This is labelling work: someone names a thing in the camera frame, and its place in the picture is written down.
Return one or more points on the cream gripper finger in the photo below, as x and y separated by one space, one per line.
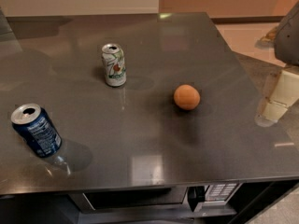
280 93

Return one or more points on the orange fruit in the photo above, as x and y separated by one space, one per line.
186 97

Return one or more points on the white green 7up can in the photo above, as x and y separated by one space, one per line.
114 64

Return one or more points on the blue pepsi can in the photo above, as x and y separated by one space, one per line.
33 124

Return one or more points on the stainless steel microwave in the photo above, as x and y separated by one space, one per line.
195 198

